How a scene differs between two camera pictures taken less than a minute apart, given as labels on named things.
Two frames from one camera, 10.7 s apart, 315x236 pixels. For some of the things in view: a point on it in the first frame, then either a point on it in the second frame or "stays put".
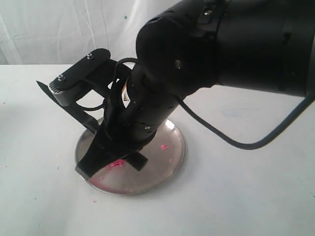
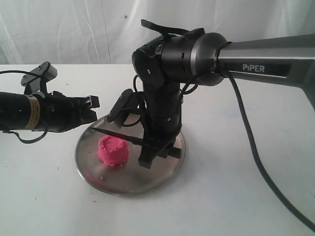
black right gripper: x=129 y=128 to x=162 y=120
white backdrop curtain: x=33 y=32 stays put
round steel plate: x=165 y=154 stays put
